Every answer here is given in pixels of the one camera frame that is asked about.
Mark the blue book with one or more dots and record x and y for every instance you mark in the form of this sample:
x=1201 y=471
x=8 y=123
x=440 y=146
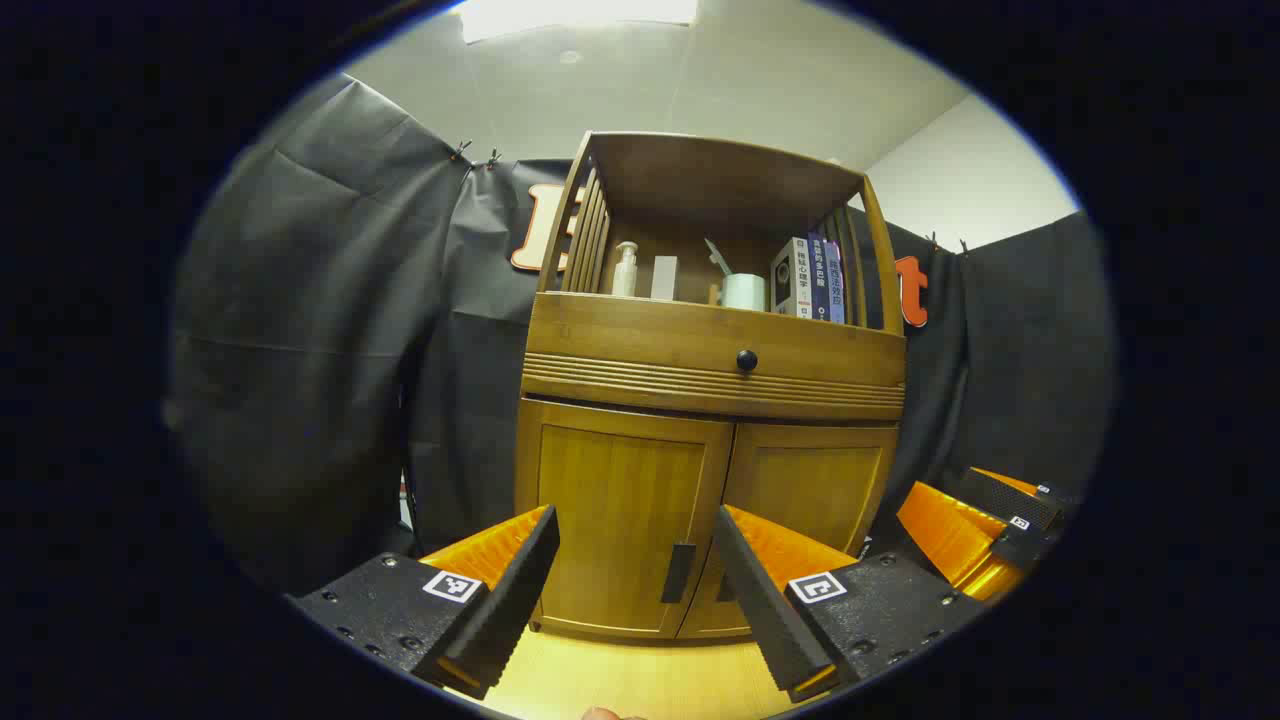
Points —
x=836 y=285
x=818 y=280

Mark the ceiling light panel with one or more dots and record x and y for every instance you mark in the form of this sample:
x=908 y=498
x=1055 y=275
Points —
x=575 y=15

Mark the wooden shoe cabinet door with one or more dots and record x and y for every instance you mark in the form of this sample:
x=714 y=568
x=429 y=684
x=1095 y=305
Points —
x=620 y=500
x=810 y=490

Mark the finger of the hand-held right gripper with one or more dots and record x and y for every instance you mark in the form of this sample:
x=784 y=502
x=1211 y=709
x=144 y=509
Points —
x=950 y=535
x=1010 y=498

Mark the wooden double-door shoe cabinet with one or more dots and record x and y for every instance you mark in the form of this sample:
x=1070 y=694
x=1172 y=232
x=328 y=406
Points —
x=700 y=340

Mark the white cup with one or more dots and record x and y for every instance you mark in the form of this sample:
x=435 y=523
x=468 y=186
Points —
x=743 y=292

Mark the grey plastic tool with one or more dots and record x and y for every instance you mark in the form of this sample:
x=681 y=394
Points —
x=718 y=255

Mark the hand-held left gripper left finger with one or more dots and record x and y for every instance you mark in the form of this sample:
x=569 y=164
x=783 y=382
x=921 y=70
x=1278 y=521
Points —
x=520 y=585

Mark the small white box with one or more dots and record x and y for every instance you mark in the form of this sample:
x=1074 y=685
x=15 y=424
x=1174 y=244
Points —
x=664 y=279

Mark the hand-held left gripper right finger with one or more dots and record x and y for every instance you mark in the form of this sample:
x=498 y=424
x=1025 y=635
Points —
x=760 y=600

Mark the white pump bottle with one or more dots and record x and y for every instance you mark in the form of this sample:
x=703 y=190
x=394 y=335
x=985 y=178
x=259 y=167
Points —
x=624 y=275

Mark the black round drawer knob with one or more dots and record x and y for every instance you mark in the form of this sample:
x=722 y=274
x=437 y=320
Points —
x=747 y=360

